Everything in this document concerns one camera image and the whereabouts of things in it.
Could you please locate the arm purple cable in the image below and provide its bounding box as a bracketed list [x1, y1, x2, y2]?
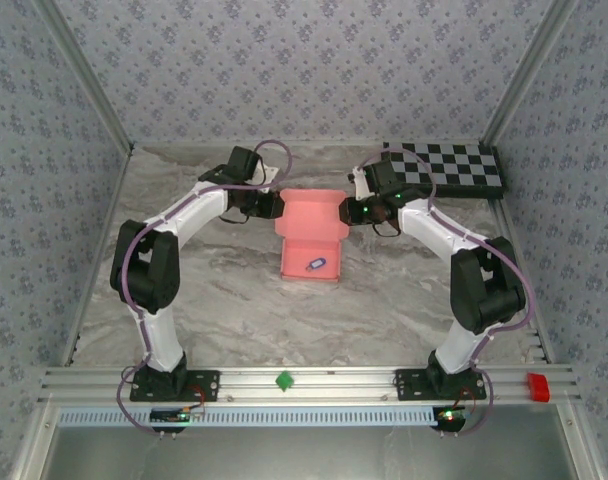
[115, 138, 294, 437]
[356, 144, 538, 437]

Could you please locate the grey metal shelf sheet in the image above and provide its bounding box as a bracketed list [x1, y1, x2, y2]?
[43, 424, 580, 480]

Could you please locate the aluminium upright frame post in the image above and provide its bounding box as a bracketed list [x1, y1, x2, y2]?
[481, 0, 583, 147]
[33, 0, 135, 154]

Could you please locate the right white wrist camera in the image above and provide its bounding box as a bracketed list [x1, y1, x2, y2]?
[348, 167, 373, 201]

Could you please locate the red block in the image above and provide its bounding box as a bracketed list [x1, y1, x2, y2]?
[526, 372, 552, 403]

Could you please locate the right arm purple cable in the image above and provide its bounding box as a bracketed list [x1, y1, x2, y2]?
[356, 144, 538, 437]

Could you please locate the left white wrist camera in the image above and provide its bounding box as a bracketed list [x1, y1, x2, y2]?
[251, 162, 280, 194]

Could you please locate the wide aluminium mounting rail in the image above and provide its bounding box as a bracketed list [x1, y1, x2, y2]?
[37, 364, 583, 405]

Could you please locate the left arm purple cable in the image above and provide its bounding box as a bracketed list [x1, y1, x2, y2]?
[115, 138, 294, 437]

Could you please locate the aluminium frame leg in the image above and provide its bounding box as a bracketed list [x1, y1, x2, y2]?
[556, 402, 605, 480]
[11, 402, 60, 480]

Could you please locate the pink paper box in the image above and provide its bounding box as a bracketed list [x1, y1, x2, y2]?
[275, 188, 350, 284]

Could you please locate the aluminium table end rail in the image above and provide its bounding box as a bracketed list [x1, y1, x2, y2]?
[132, 138, 485, 149]

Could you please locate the black grey checkerboard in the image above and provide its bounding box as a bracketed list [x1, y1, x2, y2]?
[383, 141, 508, 200]

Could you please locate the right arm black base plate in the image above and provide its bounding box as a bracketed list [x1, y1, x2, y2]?
[394, 369, 487, 403]

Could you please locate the slotted blue cable duct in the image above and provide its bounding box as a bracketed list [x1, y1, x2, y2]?
[57, 405, 443, 429]

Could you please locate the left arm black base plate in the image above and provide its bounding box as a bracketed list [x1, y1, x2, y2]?
[129, 369, 220, 403]

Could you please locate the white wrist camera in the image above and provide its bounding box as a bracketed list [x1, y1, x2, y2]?
[348, 167, 373, 201]
[251, 162, 280, 194]

